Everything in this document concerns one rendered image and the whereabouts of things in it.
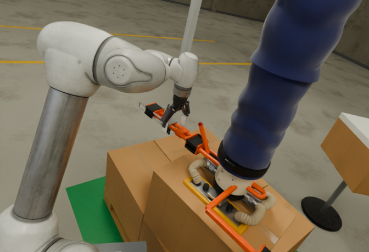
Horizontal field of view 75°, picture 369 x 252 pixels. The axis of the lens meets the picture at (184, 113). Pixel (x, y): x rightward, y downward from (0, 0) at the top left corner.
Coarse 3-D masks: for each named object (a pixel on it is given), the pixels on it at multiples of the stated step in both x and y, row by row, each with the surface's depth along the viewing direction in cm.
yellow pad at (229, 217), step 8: (200, 176) 120; (184, 184) 115; (192, 184) 113; (200, 184) 115; (208, 184) 112; (200, 192) 111; (208, 200) 108; (216, 208) 105; (224, 208) 106; (232, 208) 104; (224, 216) 103; (232, 216) 103; (232, 224) 100; (240, 224) 101; (240, 232) 98
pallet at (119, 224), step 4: (104, 188) 200; (104, 192) 202; (104, 196) 204; (108, 196) 194; (104, 200) 206; (108, 200) 196; (108, 204) 198; (112, 204) 189; (108, 208) 200; (112, 208) 198; (112, 212) 196; (116, 212) 183; (112, 216) 194; (116, 216) 194; (116, 220) 191; (120, 220) 179; (116, 224) 188; (120, 224) 189; (120, 228) 186; (124, 228) 174; (120, 232) 183; (124, 232) 184; (124, 236) 182; (128, 236) 170; (124, 240) 179; (128, 240) 179
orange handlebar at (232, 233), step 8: (176, 128) 130; (184, 128) 130; (184, 136) 125; (200, 152) 119; (216, 160) 114; (256, 184) 106; (224, 192) 98; (256, 192) 102; (264, 192) 103; (216, 200) 94; (208, 208) 90; (216, 216) 87; (224, 224) 85; (232, 232) 83; (240, 240) 81; (248, 248) 80
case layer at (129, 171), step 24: (144, 144) 196; (168, 144) 202; (216, 144) 217; (120, 168) 169; (144, 168) 174; (120, 192) 170; (144, 192) 156; (120, 216) 178; (144, 240) 147; (288, 240) 149
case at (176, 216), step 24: (168, 168) 122; (168, 192) 114; (192, 192) 112; (144, 216) 137; (168, 216) 119; (192, 216) 105; (264, 216) 110; (288, 216) 113; (168, 240) 124; (192, 240) 109; (216, 240) 98; (264, 240) 99
